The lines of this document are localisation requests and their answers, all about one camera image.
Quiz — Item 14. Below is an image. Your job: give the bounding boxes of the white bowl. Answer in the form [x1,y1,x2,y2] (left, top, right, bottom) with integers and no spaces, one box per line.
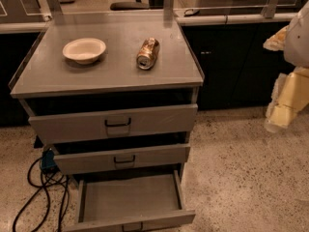
[63,38,106,65]

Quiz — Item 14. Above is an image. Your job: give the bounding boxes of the dark lower cabinets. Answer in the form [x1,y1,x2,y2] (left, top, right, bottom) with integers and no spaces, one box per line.
[183,22,294,110]

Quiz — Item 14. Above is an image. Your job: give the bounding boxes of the grey drawer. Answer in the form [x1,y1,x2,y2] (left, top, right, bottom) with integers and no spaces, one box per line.
[54,144,190,175]
[29,104,197,144]
[64,170,195,232]

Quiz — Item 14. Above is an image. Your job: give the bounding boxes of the orange soda can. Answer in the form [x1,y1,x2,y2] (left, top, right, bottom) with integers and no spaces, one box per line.
[136,38,160,71]

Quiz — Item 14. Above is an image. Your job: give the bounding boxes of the black floor cables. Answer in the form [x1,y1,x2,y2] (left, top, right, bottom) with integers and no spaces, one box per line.
[12,157,70,232]

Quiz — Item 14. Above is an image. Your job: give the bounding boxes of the bottom grey drawer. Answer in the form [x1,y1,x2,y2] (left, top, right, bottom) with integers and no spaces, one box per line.
[64,170,195,232]

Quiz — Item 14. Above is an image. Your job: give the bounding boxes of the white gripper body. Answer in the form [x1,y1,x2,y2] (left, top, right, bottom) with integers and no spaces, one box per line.
[284,4,309,68]

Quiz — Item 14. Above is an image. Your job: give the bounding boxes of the black office chair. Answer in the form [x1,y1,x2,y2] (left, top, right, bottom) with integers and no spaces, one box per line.
[110,0,149,11]

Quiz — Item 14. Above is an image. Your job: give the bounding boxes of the middle grey drawer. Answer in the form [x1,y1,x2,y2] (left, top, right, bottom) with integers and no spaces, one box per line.
[54,144,190,175]

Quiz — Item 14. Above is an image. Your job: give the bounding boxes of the top grey drawer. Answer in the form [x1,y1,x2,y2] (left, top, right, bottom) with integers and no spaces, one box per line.
[29,104,197,144]

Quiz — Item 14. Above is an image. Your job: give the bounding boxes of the grey drawer cabinet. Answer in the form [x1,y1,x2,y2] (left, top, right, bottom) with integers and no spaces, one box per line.
[8,10,206,232]

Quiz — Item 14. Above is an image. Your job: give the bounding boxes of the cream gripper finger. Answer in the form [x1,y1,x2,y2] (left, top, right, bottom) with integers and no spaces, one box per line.
[265,67,309,132]
[263,26,287,51]

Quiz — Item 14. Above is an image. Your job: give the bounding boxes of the blue power box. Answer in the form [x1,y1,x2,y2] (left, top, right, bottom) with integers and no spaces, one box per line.
[40,150,58,173]

